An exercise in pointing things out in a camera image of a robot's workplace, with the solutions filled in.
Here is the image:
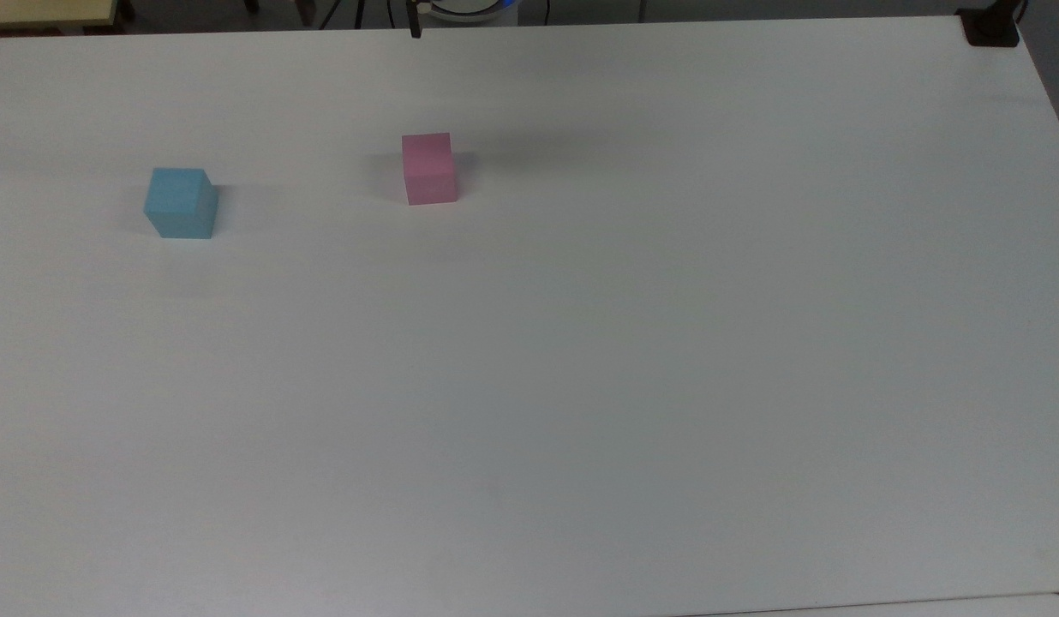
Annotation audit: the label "blue cube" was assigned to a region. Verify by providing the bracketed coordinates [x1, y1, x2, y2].
[144, 167, 219, 240]

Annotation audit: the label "pink cube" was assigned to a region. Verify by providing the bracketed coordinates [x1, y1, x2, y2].
[401, 132, 459, 207]

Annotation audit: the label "black tripod legs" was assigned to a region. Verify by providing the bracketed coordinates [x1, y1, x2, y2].
[318, 0, 369, 31]

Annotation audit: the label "yellow wooden table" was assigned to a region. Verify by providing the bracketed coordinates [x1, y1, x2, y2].
[0, 0, 120, 36]

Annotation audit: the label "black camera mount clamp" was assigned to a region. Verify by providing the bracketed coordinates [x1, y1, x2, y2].
[957, 0, 1024, 48]

